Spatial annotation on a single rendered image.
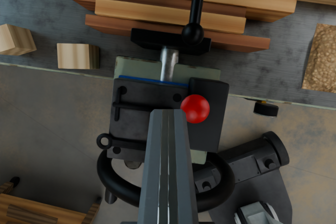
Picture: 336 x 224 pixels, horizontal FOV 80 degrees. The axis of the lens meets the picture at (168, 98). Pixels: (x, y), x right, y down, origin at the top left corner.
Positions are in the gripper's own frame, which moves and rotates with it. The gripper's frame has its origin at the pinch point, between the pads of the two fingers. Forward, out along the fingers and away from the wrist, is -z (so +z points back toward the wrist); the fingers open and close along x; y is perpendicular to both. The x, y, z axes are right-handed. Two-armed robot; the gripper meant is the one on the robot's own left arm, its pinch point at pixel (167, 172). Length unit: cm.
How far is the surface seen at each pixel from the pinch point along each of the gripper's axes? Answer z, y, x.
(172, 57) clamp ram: -18.6, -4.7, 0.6
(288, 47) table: -24.3, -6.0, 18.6
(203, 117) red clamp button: -9.9, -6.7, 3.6
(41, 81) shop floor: -98, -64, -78
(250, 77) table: -22.0, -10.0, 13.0
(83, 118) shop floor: -85, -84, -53
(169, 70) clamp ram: -17.7, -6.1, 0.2
